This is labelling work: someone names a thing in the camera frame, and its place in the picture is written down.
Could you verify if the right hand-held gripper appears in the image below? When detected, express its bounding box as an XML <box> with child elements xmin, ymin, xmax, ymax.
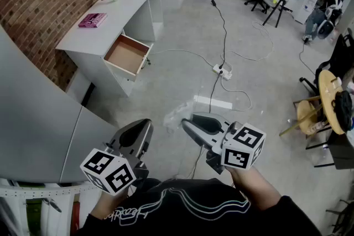
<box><xmin>181</xmin><ymin>112</ymin><xmax>267</xmax><ymax>175</ymax></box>

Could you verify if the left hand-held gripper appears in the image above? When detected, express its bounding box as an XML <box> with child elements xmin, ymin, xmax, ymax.
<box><xmin>80</xmin><ymin>118</ymin><xmax>154</xmax><ymax>197</ymax></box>

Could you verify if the clear plastic bag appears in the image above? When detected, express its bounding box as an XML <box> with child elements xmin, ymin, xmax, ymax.
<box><xmin>163</xmin><ymin>101</ymin><xmax>195</xmax><ymax>135</ymax></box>

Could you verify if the white drawer with brown inside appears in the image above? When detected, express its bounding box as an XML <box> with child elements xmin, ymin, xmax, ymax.
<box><xmin>103</xmin><ymin>34</ymin><xmax>154</xmax><ymax>82</ymax></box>

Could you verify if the person's left forearm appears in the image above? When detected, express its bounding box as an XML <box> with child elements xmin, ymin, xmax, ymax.
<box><xmin>90</xmin><ymin>187</ymin><xmax>131</xmax><ymax>221</ymax></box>

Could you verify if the person's right forearm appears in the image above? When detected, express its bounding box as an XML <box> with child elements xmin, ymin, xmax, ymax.
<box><xmin>228</xmin><ymin>165</ymin><xmax>283</xmax><ymax>211</ymax></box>

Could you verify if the white floor tape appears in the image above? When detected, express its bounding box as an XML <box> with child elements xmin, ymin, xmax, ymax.
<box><xmin>193</xmin><ymin>95</ymin><xmax>233</xmax><ymax>110</ymax></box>

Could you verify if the white power strip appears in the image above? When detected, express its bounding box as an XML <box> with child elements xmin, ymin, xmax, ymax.
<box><xmin>212</xmin><ymin>63</ymin><xmax>233</xmax><ymax>82</ymax></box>

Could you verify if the person's black shirt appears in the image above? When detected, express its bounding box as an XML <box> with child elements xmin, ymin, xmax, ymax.
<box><xmin>76</xmin><ymin>177</ymin><xmax>323</xmax><ymax>236</ymax></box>

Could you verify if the gray table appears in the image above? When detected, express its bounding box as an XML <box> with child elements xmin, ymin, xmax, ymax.
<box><xmin>0</xmin><ymin>25</ymin><xmax>117</xmax><ymax>185</ymax></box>

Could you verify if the wooden stool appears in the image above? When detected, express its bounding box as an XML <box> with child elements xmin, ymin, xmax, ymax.
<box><xmin>279</xmin><ymin>95</ymin><xmax>332</xmax><ymax>139</ymax></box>

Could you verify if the white perforated rack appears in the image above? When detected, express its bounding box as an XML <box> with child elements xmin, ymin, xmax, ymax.
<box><xmin>0</xmin><ymin>178</ymin><xmax>99</xmax><ymax>236</ymax></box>

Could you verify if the pink book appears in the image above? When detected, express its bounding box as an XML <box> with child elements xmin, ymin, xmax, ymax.
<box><xmin>78</xmin><ymin>12</ymin><xmax>108</xmax><ymax>29</ymax></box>

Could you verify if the white desk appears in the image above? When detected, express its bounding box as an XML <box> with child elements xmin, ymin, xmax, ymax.
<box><xmin>55</xmin><ymin>0</ymin><xmax>165</xmax><ymax>98</ymax></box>

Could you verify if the round wooden table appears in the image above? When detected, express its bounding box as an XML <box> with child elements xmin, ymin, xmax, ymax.
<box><xmin>317</xmin><ymin>69</ymin><xmax>350</xmax><ymax>135</ymax></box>

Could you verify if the black bag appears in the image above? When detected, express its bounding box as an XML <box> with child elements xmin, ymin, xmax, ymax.
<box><xmin>331</xmin><ymin>90</ymin><xmax>354</xmax><ymax>131</ymax></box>

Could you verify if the black mesh chair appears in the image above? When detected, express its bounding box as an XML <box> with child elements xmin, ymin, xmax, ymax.
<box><xmin>299</xmin><ymin>33</ymin><xmax>354</xmax><ymax>93</ymax></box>

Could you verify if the thin black cable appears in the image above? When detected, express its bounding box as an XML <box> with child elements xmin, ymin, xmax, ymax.
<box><xmin>209</xmin><ymin>74</ymin><xmax>222</xmax><ymax>116</ymax></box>

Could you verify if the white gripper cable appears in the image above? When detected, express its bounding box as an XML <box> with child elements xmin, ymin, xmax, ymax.
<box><xmin>173</xmin><ymin>145</ymin><xmax>207</xmax><ymax>179</ymax></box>

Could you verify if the short white cable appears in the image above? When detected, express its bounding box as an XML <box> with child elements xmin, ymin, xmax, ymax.
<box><xmin>220</xmin><ymin>76</ymin><xmax>252</xmax><ymax>112</ymax></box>

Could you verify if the long white cable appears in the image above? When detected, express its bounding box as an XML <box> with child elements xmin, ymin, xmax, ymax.
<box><xmin>149</xmin><ymin>49</ymin><xmax>217</xmax><ymax>67</ymax></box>

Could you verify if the black cable with adapter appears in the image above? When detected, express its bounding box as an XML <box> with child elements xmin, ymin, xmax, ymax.
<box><xmin>209</xmin><ymin>0</ymin><xmax>228</xmax><ymax>69</ymax></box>

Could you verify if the looped white cable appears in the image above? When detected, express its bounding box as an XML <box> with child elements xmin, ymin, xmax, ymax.
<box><xmin>221</xmin><ymin>20</ymin><xmax>275</xmax><ymax>62</ymax></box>

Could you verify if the black metal frame chair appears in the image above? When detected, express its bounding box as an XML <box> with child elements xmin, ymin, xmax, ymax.
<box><xmin>305</xmin><ymin>124</ymin><xmax>354</xmax><ymax>170</ymax></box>

